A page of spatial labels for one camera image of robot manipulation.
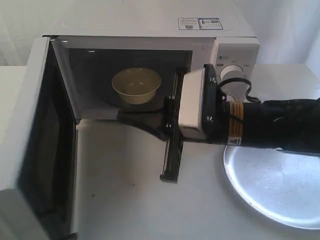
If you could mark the white microwave oven body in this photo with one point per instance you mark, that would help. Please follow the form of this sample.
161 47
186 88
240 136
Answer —
153 27

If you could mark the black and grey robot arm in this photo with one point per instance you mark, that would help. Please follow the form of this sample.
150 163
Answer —
292 126

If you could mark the beige ceramic bowl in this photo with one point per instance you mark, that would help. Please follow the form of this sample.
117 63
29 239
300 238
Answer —
136 85

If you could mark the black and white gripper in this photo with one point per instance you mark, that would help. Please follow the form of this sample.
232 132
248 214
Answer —
197 104

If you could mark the round silver metal plate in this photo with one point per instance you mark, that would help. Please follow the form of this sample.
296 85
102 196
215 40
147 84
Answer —
282 186

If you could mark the upper white control knob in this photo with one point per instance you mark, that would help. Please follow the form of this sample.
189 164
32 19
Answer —
231 71

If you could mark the warning label sticker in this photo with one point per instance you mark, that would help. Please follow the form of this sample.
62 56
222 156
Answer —
202 24

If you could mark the white microwave door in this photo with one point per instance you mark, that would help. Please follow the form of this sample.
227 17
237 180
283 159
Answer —
38 153

